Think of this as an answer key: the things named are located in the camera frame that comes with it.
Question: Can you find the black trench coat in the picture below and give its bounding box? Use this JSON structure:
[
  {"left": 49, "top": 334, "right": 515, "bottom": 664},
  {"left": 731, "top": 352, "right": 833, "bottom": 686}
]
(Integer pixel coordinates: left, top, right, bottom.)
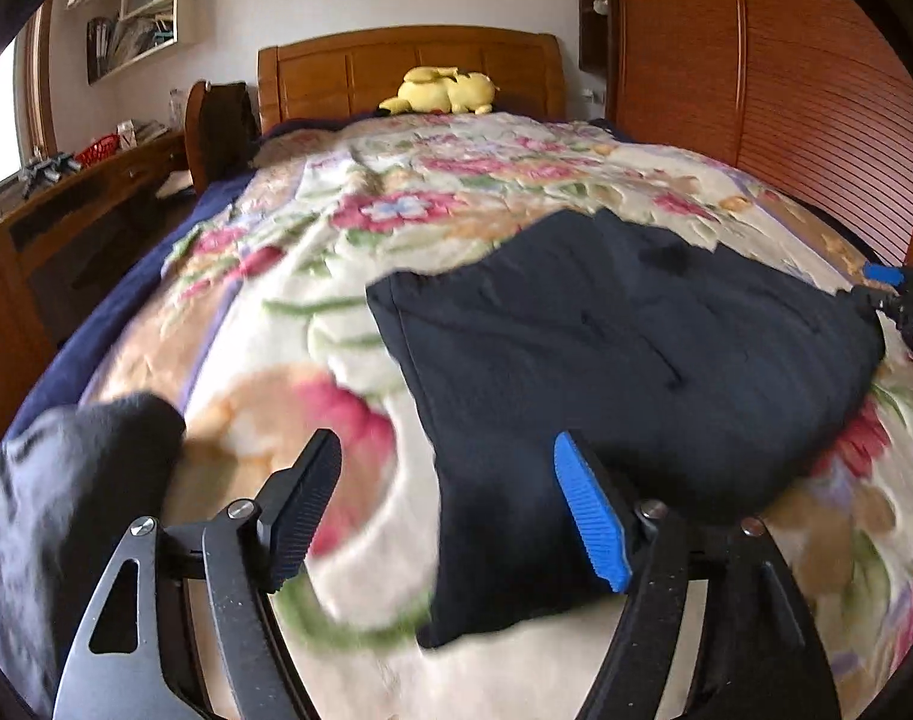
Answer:
[{"left": 367, "top": 210, "right": 884, "bottom": 649}]

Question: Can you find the dark grey folded garment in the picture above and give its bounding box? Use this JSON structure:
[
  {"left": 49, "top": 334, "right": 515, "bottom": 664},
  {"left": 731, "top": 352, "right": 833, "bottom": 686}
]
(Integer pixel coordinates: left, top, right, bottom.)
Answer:
[{"left": 0, "top": 392, "right": 185, "bottom": 718}]

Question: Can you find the wooden louvered wardrobe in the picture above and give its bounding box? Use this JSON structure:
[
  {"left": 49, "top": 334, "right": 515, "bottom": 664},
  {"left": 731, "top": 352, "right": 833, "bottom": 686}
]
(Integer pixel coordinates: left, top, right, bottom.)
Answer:
[{"left": 578, "top": 0, "right": 913, "bottom": 265}]

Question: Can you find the navy bed sheet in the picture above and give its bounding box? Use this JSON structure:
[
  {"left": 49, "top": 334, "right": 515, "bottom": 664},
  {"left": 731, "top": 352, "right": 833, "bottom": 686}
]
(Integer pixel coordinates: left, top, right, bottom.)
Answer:
[{"left": 5, "top": 115, "right": 639, "bottom": 441}]

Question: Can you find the floral bed blanket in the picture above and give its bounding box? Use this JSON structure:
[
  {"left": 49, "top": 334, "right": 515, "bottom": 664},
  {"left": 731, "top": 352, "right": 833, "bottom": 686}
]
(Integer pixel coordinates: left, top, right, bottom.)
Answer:
[{"left": 91, "top": 114, "right": 913, "bottom": 718}]

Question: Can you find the wooden desk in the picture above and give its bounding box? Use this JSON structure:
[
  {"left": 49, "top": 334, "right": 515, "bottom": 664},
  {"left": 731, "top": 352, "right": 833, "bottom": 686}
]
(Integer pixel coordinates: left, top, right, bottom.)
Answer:
[{"left": 0, "top": 132, "right": 187, "bottom": 439}]

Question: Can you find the yellow plush toy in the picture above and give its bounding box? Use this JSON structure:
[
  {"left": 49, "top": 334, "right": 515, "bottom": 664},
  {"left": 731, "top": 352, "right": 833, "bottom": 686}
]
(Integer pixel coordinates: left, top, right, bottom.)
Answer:
[{"left": 379, "top": 67, "right": 499, "bottom": 115}]

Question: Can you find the red basket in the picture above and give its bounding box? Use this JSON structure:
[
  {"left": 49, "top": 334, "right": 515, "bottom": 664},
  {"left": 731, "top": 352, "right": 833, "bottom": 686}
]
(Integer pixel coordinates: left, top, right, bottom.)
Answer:
[{"left": 74, "top": 133, "right": 120, "bottom": 169}]

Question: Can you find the wooden bed headboard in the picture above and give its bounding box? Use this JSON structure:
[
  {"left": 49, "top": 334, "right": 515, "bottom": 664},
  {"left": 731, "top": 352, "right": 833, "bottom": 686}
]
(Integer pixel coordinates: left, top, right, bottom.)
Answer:
[{"left": 258, "top": 25, "right": 567, "bottom": 132}]

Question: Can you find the white wall shelf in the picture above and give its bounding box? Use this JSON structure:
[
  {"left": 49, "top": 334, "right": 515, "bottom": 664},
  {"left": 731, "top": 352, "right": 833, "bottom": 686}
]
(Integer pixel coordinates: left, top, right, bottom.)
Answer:
[{"left": 68, "top": 0, "right": 198, "bottom": 85}]

